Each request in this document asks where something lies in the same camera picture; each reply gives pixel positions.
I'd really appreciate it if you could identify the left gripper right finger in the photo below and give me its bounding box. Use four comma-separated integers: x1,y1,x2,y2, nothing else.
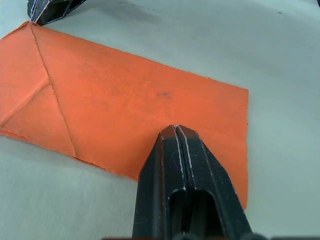
175,124,254,240

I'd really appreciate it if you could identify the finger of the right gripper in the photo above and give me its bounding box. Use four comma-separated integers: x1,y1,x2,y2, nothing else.
25,0,45,24
36,0,87,27

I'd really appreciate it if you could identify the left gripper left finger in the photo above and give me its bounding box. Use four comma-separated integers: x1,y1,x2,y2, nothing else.
131,124,188,240

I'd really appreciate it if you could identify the orange sheet of paper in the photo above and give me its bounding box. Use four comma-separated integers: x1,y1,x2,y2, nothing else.
0,20,250,211

